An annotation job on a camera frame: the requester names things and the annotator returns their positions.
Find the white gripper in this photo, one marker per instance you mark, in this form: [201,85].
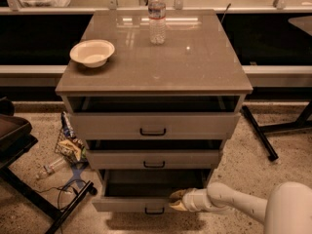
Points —
[191,200]

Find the grey drawer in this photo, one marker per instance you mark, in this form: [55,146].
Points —
[155,159]
[145,191]
[90,126]

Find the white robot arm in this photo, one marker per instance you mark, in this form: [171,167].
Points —
[288,210]

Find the grey drawer cabinet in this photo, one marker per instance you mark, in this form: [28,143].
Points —
[194,71]

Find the blue tape cross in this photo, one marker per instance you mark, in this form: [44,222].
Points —
[77,169]

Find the empty bottle on floor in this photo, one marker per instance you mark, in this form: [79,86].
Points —
[52,168]

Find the white paper bowl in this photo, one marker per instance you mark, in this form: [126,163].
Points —
[92,53]

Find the clear plastic water bottle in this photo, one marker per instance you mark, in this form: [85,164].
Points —
[157,21]

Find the black table frame right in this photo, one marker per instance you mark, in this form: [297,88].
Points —
[303,121]

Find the wire basket with snacks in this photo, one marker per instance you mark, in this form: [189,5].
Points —
[69,145]

